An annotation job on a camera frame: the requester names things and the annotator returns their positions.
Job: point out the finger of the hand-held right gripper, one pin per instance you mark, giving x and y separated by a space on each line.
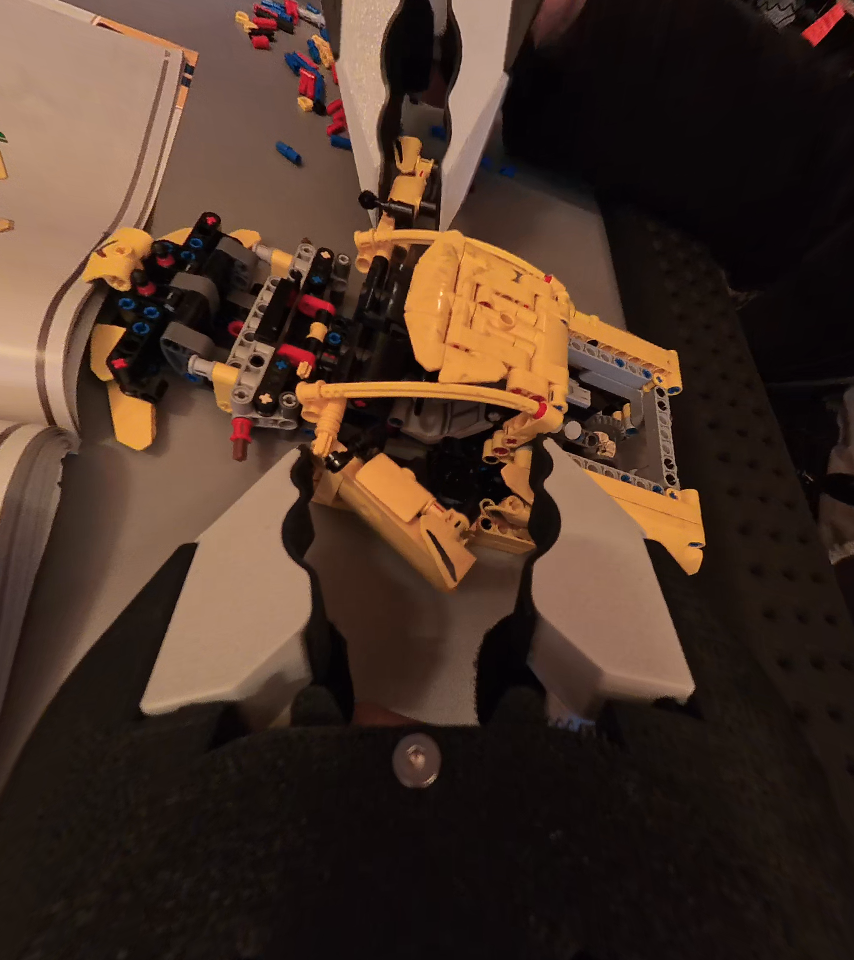
483 75
359 60

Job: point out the yellow brick side assembly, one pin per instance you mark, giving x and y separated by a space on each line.
406 184

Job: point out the open instruction book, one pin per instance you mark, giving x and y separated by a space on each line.
59 150

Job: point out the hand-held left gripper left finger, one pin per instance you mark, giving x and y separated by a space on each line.
232 600

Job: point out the grey desk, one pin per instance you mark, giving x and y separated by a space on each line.
209 480

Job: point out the yellow brick toy car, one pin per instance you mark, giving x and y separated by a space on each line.
494 322

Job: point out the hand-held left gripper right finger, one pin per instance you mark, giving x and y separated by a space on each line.
606 600

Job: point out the person's fleece-lined jacket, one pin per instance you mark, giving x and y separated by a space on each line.
696 150

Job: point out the scattered small coloured brick pins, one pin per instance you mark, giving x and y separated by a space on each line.
307 60

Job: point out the person's right hand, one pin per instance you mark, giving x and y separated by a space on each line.
558 19

